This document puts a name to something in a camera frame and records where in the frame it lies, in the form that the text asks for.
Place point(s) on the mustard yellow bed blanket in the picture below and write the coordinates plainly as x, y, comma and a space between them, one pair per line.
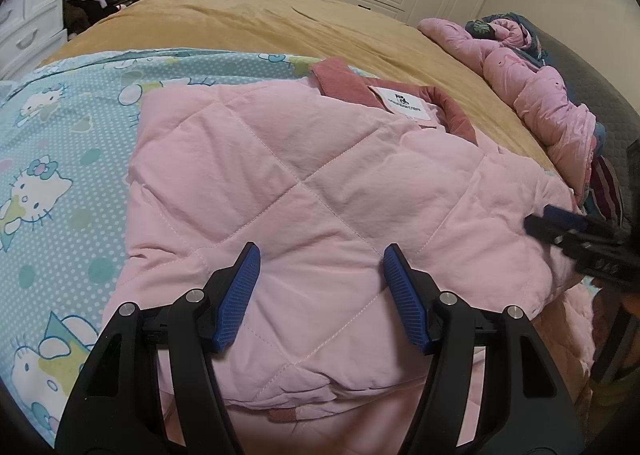
316, 28

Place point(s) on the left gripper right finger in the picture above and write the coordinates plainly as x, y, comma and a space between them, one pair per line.
525, 406

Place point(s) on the grey padded headboard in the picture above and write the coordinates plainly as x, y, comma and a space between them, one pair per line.
585, 85

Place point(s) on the dark blue floral pillow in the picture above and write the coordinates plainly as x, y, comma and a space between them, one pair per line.
513, 31

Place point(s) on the blue Hello Kitty sheet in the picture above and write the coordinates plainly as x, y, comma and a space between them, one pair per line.
67, 132

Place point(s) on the striped dark cloth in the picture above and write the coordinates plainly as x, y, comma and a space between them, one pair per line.
604, 198

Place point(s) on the pink floral duvet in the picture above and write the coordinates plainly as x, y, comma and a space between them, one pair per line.
538, 96

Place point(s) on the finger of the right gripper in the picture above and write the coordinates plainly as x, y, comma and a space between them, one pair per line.
565, 219
537, 227

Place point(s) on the white drawer chest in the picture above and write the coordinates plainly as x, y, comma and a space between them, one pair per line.
31, 31

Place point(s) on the pink quilted jacket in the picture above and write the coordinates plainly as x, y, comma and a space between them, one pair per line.
321, 363

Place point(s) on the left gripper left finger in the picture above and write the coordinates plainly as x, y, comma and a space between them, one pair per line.
148, 385

